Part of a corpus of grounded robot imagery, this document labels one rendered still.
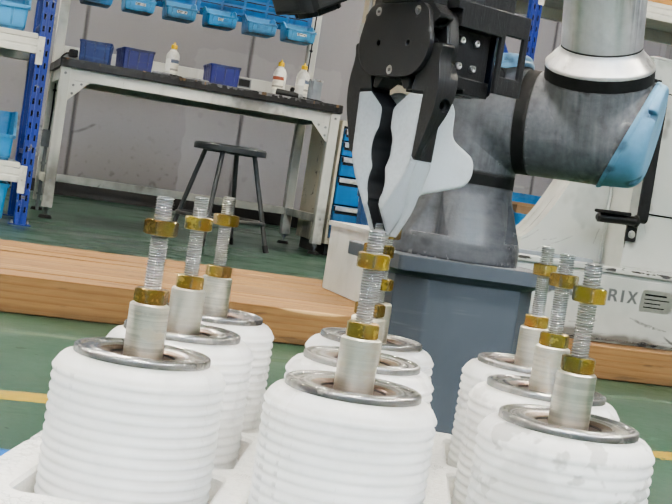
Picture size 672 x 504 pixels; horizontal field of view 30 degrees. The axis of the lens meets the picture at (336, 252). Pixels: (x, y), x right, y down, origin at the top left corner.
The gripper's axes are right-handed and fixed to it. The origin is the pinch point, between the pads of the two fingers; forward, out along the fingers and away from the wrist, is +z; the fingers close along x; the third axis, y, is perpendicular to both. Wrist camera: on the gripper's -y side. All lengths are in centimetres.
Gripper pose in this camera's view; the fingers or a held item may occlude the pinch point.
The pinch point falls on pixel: (377, 213)
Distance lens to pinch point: 79.5
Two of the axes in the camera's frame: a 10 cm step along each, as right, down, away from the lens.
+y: 8.1, 1.0, 5.8
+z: -1.5, 9.9, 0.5
